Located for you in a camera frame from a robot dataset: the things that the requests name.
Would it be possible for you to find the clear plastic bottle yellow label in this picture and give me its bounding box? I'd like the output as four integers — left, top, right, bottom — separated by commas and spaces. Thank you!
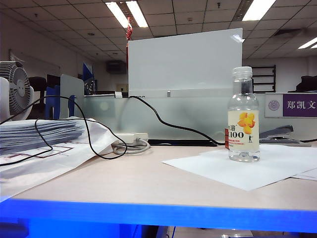
227, 66, 261, 163

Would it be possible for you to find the frosted glass desk partition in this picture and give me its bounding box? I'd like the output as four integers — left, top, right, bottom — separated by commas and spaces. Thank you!
83, 92, 317, 143

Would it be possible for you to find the white power adapter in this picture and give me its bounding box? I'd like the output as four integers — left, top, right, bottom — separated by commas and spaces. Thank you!
112, 132, 149, 144

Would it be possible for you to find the white board panel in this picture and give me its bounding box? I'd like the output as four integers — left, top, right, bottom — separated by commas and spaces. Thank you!
127, 27, 244, 98

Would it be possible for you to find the large white paper sheet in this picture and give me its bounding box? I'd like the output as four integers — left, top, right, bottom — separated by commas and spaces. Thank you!
162, 143, 317, 191

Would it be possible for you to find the blue triangular flag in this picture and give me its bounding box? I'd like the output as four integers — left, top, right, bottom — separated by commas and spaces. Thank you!
82, 62, 95, 81

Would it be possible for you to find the red tassel ornament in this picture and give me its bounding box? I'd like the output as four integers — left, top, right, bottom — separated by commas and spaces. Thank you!
125, 17, 133, 65

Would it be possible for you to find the small white partition panel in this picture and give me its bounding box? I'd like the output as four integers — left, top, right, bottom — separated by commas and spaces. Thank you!
60, 73, 85, 119

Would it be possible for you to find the paper stack in white bag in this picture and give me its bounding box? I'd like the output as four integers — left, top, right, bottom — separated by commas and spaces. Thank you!
0, 116, 119, 202

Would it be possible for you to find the blue plastic stand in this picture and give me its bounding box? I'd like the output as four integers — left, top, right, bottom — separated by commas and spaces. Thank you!
45, 85, 76, 119

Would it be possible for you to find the fluorescent ceiling light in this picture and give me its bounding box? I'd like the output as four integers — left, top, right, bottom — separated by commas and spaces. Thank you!
242, 0, 277, 22
105, 1, 130, 28
125, 0, 149, 28
298, 37, 317, 50

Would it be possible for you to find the black shelf rack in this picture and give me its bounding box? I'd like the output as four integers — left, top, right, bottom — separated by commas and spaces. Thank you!
251, 64, 277, 93

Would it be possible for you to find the grey stapler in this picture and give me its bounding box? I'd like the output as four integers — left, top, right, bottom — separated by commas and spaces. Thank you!
259, 124, 294, 139

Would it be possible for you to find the black office chair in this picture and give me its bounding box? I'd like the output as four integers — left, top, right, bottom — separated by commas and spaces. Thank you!
28, 76, 48, 112

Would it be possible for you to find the grey flat tray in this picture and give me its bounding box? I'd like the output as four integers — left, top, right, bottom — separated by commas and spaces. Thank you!
259, 138, 313, 147

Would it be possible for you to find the purple name plate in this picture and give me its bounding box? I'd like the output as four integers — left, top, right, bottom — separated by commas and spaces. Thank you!
264, 93, 317, 119

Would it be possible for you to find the white desk fan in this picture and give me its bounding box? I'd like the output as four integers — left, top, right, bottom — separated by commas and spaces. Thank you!
0, 60, 35, 122

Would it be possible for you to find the black hat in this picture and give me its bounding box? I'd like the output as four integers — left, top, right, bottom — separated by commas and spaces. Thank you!
288, 75, 317, 93

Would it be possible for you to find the small white paper sheet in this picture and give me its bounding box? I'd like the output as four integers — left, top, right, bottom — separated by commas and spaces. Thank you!
292, 167, 317, 181

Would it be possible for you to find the thick black cable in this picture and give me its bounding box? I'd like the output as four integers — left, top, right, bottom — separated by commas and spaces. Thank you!
128, 95, 226, 146

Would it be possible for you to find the white adapter cable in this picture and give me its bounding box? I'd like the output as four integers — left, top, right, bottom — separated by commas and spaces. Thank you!
111, 138, 152, 156

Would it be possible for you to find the thin black cable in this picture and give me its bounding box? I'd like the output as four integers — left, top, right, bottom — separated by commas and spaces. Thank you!
0, 95, 128, 166

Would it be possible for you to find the black wall box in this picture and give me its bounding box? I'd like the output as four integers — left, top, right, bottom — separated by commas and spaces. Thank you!
106, 60, 127, 74

